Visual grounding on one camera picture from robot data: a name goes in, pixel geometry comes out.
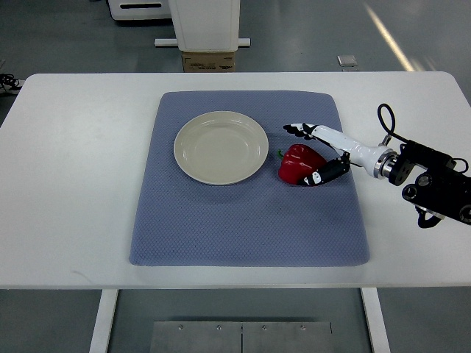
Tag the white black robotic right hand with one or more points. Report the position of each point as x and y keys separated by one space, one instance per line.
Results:
x=350 y=152

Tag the red bell pepper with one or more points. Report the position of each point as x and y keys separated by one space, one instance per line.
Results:
x=298 y=162

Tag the grey floor socket plate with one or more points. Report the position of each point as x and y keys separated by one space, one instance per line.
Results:
x=347 y=61

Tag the cream round plate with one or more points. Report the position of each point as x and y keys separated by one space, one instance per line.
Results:
x=221 y=147

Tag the white right table leg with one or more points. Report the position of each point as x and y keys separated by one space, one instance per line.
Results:
x=374 y=318

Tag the white table leg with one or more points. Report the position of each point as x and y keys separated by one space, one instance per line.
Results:
x=104 y=321
x=374 y=318

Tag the blue textured mat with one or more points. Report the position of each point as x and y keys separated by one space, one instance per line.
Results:
x=261 y=221

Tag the brown cardboard box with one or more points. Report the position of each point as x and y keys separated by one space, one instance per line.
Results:
x=208 y=62

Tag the white machine column base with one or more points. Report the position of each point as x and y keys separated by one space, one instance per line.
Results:
x=205 y=26

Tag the white cabinet with slot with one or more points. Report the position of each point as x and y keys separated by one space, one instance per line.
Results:
x=135 y=10

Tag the white left table leg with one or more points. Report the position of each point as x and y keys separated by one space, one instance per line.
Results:
x=104 y=321

